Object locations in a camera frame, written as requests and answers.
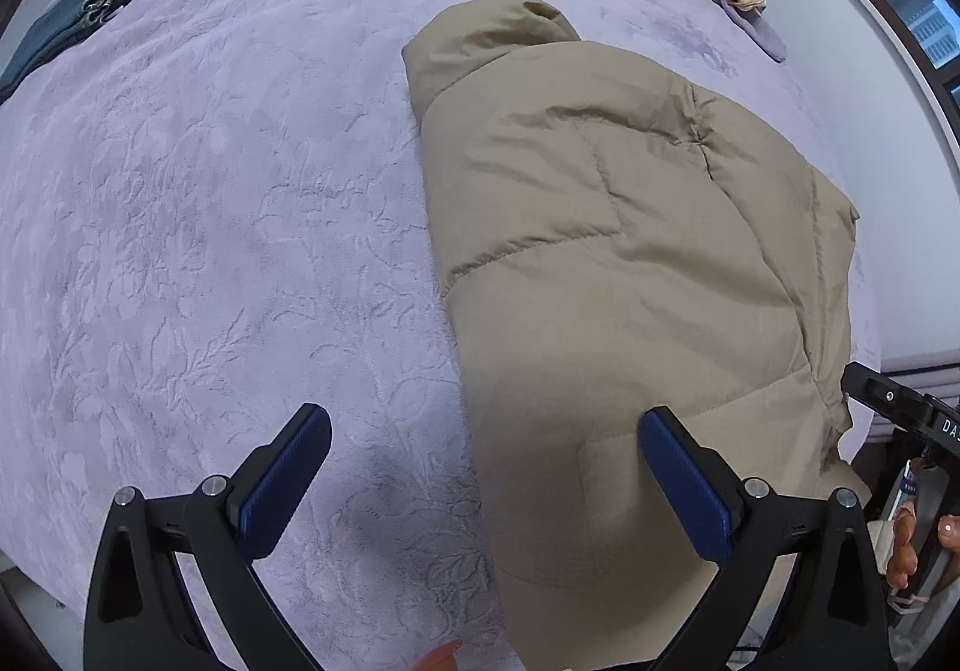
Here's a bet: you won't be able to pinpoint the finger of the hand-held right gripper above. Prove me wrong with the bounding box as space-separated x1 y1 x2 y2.
840 362 937 438

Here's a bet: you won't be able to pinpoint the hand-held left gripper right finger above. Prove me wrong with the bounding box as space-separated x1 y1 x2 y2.
637 405 890 671

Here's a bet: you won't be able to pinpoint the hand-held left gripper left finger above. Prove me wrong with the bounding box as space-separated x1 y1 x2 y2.
84 403 332 671

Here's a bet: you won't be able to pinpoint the beige puffer jacket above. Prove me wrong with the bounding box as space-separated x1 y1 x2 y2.
401 0 875 671

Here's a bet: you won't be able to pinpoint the person's right hand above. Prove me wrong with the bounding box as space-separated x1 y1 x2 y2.
885 510 960 591

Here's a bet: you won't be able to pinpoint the person's left hand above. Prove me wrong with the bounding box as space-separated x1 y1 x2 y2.
416 639 464 671

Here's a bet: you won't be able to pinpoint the purple embossed bed blanket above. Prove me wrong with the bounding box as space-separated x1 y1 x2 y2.
0 0 886 671

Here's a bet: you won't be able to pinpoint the dark framed window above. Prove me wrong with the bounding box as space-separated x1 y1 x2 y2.
816 0 960 121

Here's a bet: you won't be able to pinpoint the blue denim jeans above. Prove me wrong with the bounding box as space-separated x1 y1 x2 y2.
0 0 172 104

